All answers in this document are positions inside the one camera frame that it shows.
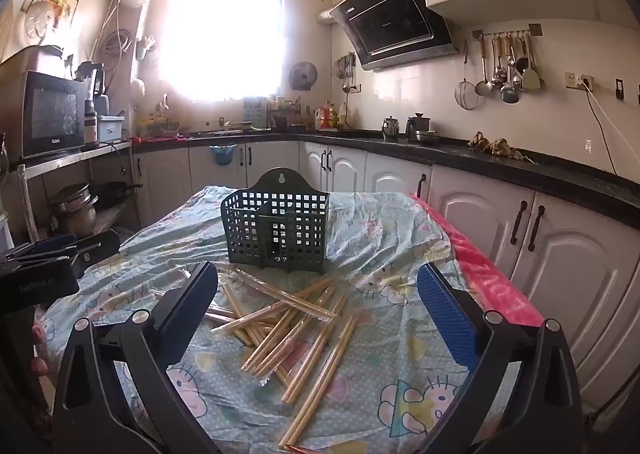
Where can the cartoon cat printed tablecloth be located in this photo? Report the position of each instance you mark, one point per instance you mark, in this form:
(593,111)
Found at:
(380,254)

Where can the steel ladle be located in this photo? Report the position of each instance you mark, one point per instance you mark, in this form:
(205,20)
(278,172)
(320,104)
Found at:
(483,87)

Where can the kitchen window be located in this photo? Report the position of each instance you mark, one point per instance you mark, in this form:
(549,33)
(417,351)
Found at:
(225,34)

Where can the steel kettle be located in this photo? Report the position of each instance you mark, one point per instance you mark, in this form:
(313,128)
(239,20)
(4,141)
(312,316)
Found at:
(391,129)

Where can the black microwave oven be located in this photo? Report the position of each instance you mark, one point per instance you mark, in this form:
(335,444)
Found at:
(50,114)

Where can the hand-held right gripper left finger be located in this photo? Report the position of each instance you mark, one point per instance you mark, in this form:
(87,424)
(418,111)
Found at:
(192,304)

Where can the teal countertop container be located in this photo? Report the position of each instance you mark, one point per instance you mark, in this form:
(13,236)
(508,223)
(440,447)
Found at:
(255,114)

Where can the metal utensil rail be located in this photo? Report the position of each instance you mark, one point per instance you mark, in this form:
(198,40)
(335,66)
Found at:
(505,32)

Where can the metal shelf rack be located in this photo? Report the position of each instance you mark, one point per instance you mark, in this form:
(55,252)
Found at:
(65,157)

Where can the black range hood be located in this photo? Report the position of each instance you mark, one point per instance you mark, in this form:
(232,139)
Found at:
(390,19)

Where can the wall-mounted plastic holder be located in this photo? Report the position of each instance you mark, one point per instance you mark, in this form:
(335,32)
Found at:
(145,47)

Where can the black serving spoon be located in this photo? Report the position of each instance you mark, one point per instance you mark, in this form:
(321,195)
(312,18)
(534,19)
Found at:
(521,65)

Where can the pile of ginger roots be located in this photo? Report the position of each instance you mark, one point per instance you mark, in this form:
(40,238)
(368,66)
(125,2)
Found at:
(495,145)

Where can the black blender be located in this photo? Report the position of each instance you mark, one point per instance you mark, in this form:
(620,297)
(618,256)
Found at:
(92,84)

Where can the black frying pan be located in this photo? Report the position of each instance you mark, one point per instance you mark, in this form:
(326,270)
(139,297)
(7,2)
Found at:
(112,191)

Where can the dark sauce bottle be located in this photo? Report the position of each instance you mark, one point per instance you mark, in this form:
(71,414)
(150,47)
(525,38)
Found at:
(90,127)

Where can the stacked steel pots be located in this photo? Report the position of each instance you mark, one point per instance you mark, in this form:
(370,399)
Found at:
(75,209)

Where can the green spatula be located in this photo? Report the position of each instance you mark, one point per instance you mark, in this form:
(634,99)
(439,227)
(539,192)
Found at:
(531,79)

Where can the grey ladle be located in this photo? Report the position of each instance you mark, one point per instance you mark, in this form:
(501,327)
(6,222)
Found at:
(510,94)

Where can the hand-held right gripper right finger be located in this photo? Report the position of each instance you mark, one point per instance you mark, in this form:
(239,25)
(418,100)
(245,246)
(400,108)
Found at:
(450,314)

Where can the black kitchen countertop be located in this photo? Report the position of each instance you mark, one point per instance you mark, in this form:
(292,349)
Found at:
(550,172)

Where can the pink fleece blanket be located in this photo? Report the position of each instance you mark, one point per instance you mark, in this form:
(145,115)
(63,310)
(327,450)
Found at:
(490,279)

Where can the black wall hook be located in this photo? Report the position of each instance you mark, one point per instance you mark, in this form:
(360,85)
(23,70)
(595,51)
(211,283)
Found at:
(619,88)

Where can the black lidded pot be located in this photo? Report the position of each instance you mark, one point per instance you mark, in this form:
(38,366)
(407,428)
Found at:
(419,127)

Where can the group of condiment bottles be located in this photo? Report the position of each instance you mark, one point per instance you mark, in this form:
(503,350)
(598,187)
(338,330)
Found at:
(330,117)

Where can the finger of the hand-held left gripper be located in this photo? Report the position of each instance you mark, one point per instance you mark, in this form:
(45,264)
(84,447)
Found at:
(97,249)
(50,241)

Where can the black countertop rack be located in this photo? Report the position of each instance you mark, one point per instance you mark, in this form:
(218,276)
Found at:
(282,119)

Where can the green plastic utensil basket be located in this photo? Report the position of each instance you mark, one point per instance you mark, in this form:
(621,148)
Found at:
(300,234)

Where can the round wall vent fan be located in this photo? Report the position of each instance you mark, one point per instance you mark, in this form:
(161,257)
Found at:
(302,75)

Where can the pile of wooden chopsticks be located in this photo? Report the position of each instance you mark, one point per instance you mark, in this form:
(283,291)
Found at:
(280,314)

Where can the person's left hand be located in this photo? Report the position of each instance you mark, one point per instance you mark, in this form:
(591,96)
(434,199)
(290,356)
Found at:
(39,334)

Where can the steel appliance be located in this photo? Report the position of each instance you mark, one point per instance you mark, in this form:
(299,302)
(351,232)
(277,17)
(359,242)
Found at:
(45,63)

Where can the wall power outlet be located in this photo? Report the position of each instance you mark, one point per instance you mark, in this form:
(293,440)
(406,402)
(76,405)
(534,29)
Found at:
(575,80)

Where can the small hanging kitchen tools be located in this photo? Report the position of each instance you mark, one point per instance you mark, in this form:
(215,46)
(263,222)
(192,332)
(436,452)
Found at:
(345,69)

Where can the grey-blue storage box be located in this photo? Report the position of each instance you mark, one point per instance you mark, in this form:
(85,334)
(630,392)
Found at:
(111,129)

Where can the blue hanging plastic bin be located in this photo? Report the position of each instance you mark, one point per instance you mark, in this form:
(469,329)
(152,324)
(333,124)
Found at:
(223,155)

